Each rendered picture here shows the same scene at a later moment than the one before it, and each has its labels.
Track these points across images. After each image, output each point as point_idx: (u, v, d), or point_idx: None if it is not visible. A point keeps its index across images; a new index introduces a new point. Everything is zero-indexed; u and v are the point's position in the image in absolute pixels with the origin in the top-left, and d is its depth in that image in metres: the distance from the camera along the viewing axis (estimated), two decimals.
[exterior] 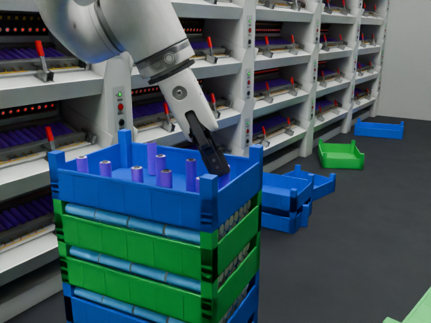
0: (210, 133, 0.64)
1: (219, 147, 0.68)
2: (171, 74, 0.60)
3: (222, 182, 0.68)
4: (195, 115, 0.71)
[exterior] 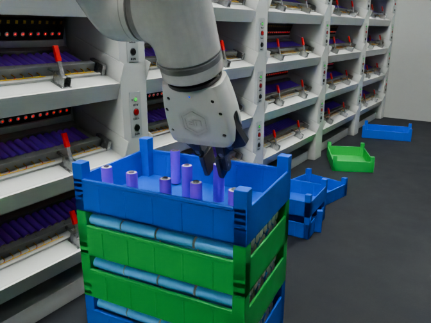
0: None
1: (215, 159, 0.66)
2: None
3: None
4: (239, 128, 0.61)
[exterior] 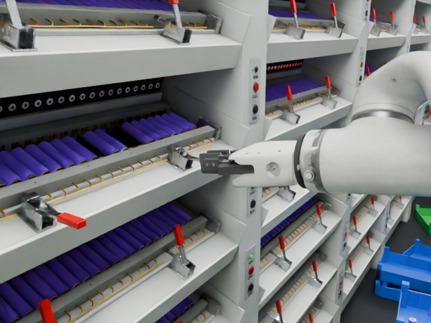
0: None
1: None
2: (295, 168, 0.56)
3: (99, 147, 0.67)
4: None
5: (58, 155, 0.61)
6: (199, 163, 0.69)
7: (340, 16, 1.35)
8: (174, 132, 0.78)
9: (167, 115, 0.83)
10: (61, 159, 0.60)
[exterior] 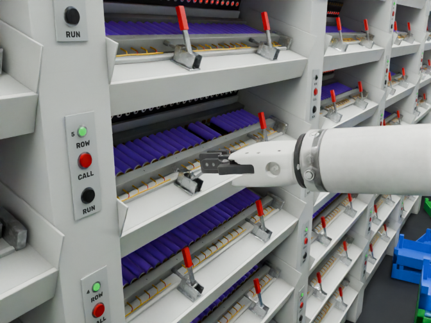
0: None
1: None
2: (295, 168, 0.56)
3: (202, 134, 0.89)
4: None
5: (179, 140, 0.83)
6: (263, 128, 0.92)
7: (369, 29, 1.56)
8: (249, 124, 1.00)
9: (239, 111, 1.05)
10: (183, 143, 0.82)
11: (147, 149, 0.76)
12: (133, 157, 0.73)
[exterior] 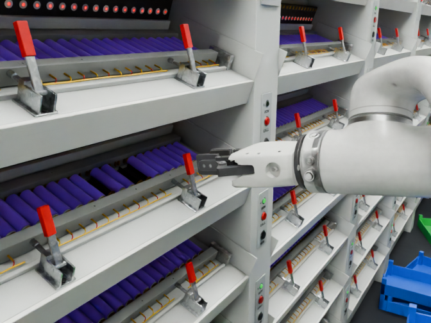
0: None
1: None
2: (295, 168, 0.56)
3: (106, 184, 0.68)
4: None
5: (66, 196, 0.61)
6: (190, 174, 0.70)
7: (346, 38, 1.35)
8: (179, 165, 0.79)
9: (171, 145, 0.84)
10: (70, 201, 0.61)
11: (8, 216, 0.55)
12: None
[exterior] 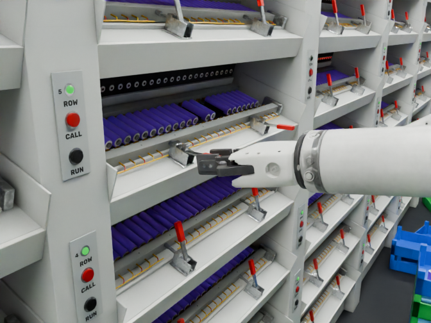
0: None
1: None
2: (295, 168, 0.56)
3: (196, 111, 0.89)
4: None
5: (172, 115, 0.82)
6: (276, 128, 0.90)
7: (365, 16, 1.56)
8: (244, 104, 0.99)
9: (234, 91, 1.05)
10: (176, 118, 0.82)
11: (139, 122, 0.76)
12: (124, 129, 0.72)
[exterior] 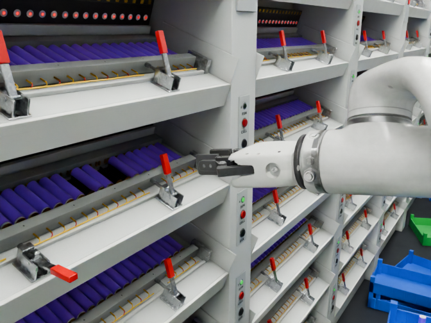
0: None
1: None
2: (295, 169, 0.56)
3: (86, 183, 0.71)
4: None
5: (45, 195, 0.65)
6: (167, 173, 0.74)
7: (331, 40, 1.38)
8: (159, 165, 0.82)
9: (152, 146, 0.87)
10: (49, 199, 0.64)
11: None
12: None
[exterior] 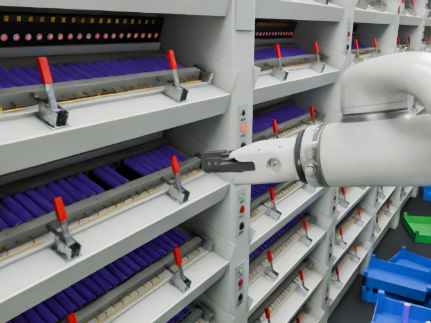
0: (236, 171, 0.64)
1: None
2: (295, 163, 0.56)
3: (106, 181, 0.82)
4: None
5: (73, 191, 0.76)
6: (176, 173, 0.85)
7: (323, 50, 1.50)
8: (168, 165, 0.93)
9: (161, 148, 0.98)
10: (77, 195, 0.75)
11: (27, 206, 0.69)
12: (6, 217, 0.66)
